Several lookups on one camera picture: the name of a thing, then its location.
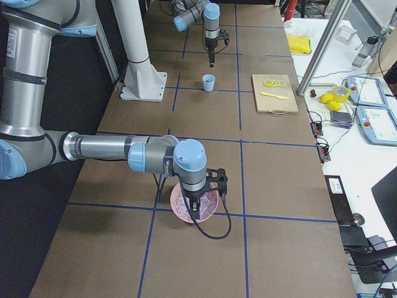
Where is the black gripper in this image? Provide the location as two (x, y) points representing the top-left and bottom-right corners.
(205, 37), (218, 68)
(182, 186), (206, 219)

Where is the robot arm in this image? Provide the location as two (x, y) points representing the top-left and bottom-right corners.
(1, 1), (210, 221)
(168, 0), (221, 68)

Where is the pile of clear ice cubes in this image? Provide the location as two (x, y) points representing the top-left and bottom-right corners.
(174, 189), (217, 220)

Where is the light blue paper cup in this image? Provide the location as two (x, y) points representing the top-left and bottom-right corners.
(202, 74), (216, 92)

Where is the pink bowl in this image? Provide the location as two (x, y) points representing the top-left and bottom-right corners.
(170, 182), (220, 225)

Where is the yellow plastic knife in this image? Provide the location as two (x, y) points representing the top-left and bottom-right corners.
(261, 92), (290, 100)

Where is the bamboo cutting board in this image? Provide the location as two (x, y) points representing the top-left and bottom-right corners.
(251, 74), (298, 115)

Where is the yellow cloth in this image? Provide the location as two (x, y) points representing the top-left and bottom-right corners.
(287, 34), (312, 55)

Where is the crumpled clear plastic bag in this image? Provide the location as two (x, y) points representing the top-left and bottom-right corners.
(283, 20), (316, 38)

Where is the white tray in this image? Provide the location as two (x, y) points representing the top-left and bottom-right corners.
(305, 83), (336, 107)

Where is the yellow lemon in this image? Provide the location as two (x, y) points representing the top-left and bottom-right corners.
(326, 101), (341, 112)
(319, 93), (334, 104)

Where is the small red circuit board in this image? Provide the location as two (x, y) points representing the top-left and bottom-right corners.
(307, 111), (323, 138)

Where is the yellow tape roll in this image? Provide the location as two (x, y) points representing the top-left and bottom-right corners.
(331, 86), (350, 103)

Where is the purple grey notebook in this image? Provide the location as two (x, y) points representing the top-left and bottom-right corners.
(330, 111), (354, 129)

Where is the clear water bottle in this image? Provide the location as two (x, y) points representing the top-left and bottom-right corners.
(352, 35), (380, 67)

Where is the teach pendant far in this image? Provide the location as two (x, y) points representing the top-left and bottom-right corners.
(346, 75), (389, 107)

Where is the teach pendant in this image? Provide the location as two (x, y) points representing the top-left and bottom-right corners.
(356, 106), (396, 147)
(346, 75), (389, 107)

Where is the teach pendant near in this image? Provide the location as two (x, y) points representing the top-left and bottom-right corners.
(356, 106), (396, 147)

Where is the black laptop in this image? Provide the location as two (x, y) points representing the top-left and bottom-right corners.
(348, 168), (396, 284)

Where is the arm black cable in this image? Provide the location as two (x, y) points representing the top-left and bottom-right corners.
(153, 172), (233, 240)
(159, 0), (231, 54)

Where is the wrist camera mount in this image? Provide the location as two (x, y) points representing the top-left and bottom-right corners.
(217, 29), (230, 47)
(204, 168), (228, 199)

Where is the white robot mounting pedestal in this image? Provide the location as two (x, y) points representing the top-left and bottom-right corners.
(112, 0), (167, 102)

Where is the aluminium frame post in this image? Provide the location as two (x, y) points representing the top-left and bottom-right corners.
(297, 0), (352, 96)

